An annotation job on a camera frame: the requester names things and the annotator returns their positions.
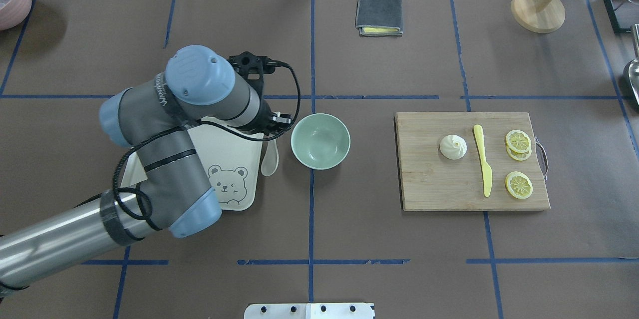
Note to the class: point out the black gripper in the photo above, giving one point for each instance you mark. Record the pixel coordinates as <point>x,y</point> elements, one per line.
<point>266,117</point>

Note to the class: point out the white ceramic spoon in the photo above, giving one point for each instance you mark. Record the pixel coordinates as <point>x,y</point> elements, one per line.
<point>270,161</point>

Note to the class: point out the white steamed bun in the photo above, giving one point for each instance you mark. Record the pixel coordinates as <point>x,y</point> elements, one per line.
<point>453,147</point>

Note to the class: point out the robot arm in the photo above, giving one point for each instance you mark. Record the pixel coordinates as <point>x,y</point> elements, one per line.
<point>160,183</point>

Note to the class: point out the green ceramic bowl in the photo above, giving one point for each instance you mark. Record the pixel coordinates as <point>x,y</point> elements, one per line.
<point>320,141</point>

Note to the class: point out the white bear tray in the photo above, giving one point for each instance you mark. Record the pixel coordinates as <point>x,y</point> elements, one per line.
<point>231,164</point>

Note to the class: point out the grey folded cloth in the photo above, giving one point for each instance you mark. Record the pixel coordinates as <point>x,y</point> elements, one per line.
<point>379,18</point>

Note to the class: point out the bamboo cutting board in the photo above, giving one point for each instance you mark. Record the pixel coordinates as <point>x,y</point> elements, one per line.
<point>431,182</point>

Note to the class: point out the yellow plastic knife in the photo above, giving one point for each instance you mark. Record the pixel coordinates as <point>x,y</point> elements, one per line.
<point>486,169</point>

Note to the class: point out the upper lemon slice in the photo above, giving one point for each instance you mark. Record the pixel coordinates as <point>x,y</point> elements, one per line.
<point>518,141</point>

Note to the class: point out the lemon slice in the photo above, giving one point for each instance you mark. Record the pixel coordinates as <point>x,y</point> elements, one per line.
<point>519,156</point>
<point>518,141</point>
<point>518,185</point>

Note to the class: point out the middle lemon slice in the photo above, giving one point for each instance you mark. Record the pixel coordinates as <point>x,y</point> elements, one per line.
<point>519,156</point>

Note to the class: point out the lower lemon slice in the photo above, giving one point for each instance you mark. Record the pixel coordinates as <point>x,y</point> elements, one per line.
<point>518,185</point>

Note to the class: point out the wooden mug stand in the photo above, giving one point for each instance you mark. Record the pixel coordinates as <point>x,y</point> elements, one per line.
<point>539,16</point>

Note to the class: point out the steel scoop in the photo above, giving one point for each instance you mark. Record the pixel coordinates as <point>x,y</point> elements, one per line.
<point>632,67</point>

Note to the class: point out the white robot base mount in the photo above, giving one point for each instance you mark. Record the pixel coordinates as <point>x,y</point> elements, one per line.
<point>311,311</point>

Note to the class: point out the black square frame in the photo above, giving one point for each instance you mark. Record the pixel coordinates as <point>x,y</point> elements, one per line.
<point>623,14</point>

